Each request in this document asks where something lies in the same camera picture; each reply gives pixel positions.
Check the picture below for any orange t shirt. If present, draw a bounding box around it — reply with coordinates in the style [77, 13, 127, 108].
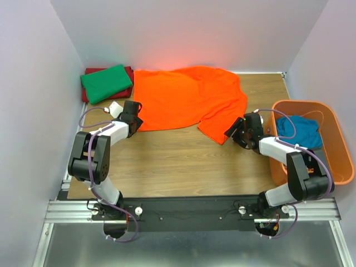
[133, 66, 248, 145]

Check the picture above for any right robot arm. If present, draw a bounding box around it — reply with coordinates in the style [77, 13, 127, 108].
[224, 109, 334, 218]

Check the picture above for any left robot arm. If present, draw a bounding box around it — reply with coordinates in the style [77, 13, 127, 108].
[68, 101, 143, 220]

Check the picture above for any dark red folded t shirt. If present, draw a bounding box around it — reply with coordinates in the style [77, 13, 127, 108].
[81, 66, 134, 103]

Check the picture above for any green folded t shirt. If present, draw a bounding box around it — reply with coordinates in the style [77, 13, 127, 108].
[80, 65, 133, 105]

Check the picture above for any blue crumpled t shirt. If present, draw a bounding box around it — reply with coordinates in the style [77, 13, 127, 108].
[276, 115, 323, 149]

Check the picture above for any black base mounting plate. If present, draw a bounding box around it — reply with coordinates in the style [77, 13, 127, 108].
[90, 195, 289, 241]

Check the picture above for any orange plastic laundry basket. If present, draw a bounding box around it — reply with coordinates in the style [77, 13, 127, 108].
[272, 100, 355, 185]

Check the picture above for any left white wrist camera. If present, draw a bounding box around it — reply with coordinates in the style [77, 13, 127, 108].
[104, 101, 123, 118]

